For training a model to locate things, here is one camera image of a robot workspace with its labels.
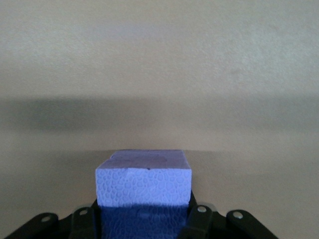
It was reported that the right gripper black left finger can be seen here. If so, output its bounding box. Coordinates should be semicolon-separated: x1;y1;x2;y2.
3;199;102;239

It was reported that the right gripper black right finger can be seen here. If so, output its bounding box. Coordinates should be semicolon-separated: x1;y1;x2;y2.
178;191;277;239

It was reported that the purple foam cube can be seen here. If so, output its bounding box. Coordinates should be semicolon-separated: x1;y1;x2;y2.
95;149;193;239

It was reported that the brown paper table cover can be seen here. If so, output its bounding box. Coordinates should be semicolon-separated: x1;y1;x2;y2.
0;0;319;239

